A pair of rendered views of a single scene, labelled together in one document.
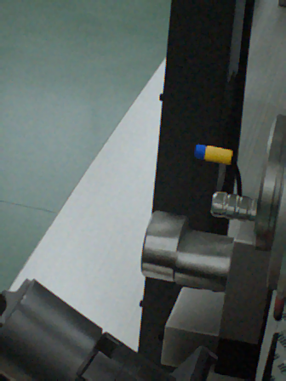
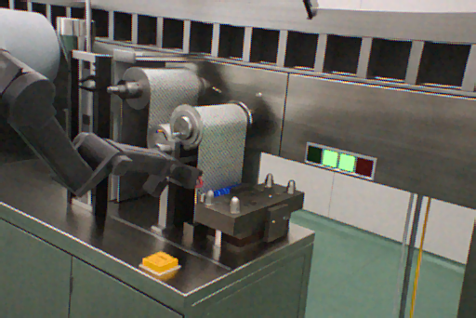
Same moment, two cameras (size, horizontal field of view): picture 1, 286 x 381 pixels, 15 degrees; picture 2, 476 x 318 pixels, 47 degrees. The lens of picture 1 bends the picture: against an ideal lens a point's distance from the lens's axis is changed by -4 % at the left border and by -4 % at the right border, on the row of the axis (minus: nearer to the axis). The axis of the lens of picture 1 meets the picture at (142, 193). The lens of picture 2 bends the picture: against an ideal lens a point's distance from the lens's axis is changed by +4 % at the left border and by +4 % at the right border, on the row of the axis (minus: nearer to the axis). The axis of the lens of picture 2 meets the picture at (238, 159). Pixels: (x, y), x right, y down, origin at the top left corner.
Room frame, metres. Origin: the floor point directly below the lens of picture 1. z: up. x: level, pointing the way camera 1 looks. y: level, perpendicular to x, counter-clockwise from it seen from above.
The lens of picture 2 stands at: (-0.37, 1.32, 1.59)
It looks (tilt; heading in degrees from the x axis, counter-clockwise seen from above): 14 degrees down; 296
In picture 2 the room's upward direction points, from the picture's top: 5 degrees clockwise
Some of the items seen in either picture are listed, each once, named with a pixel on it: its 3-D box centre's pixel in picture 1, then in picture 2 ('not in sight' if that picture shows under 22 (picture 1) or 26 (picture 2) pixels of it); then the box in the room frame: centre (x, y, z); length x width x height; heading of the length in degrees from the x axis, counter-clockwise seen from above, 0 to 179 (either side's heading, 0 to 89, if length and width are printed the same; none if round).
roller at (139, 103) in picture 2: not in sight; (163, 87); (0.73, -0.26, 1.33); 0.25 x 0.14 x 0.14; 79
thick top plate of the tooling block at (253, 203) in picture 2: not in sight; (252, 205); (0.30, -0.21, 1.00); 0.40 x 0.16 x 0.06; 79
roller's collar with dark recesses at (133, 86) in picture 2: not in sight; (129, 89); (0.76, -0.11, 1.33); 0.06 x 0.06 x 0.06; 79
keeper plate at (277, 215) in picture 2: not in sight; (276, 222); (0.21, -0.21, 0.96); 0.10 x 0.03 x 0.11; 79
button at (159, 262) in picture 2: not in sight; (160, 262); (0.40, 0.17, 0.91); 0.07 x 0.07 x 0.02; 79
